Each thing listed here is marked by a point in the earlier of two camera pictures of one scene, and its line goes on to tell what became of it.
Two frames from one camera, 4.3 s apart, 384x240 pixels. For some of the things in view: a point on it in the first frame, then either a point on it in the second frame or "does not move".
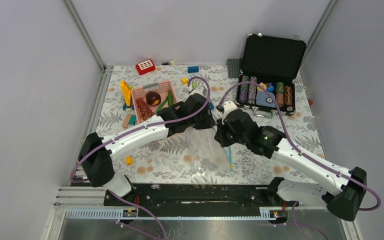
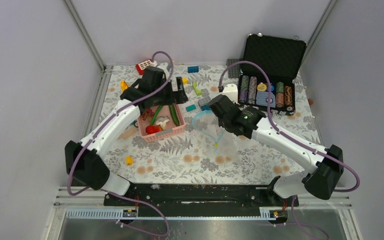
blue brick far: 194,69 does not move
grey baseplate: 234,66 does not move
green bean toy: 161,105 does not move
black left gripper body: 203,122 → 165,96
